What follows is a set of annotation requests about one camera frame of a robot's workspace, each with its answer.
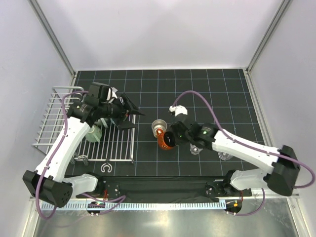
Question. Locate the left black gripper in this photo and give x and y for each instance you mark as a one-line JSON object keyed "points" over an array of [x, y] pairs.
{"points": [[133, 108]]}

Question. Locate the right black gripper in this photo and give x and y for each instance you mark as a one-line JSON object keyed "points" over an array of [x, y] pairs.
{"points": [[178, 141]]}

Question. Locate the orange black ceramic cup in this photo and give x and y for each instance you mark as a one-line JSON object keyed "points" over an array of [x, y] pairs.
{"points": [[166, 140]]}

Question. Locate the mint green cup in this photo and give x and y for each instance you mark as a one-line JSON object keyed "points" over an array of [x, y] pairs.
{"points": [[94, 134]]}

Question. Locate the light blue tall mug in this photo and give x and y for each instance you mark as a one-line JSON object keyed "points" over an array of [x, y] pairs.
{"points": [[107, 122]]}

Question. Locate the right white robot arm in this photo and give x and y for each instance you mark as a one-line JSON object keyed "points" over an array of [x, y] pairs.
{"points": [[276, 169]]}

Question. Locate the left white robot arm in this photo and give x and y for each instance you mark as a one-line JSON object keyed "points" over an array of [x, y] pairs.
{"points": [[64, 153]]}

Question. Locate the small clear glass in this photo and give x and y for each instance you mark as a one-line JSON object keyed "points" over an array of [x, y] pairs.
{"points": [[195, 150]]}

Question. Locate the steel tumbler cup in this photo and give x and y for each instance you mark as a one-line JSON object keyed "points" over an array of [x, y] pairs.
{"points": [[158, 124]]}

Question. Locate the large clear plastic cup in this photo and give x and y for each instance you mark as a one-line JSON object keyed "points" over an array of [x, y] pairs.
{"points": [[225, 156]]}

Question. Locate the black grid mat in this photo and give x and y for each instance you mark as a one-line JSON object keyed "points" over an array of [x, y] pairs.
{"points": [[153, 91]]}

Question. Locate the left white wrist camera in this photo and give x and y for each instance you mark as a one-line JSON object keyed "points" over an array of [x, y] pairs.
{"points": [[111, 94]]}

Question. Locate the metal wire dish rack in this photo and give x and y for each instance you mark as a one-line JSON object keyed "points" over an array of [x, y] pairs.
{"points": [[96, 125]]}

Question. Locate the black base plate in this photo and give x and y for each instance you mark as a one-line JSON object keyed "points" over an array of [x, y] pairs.
{"points": [[167, 189]]}

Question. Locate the slotted cable duct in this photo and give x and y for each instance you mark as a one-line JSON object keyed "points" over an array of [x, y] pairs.
{"points": [[89, 205]]}

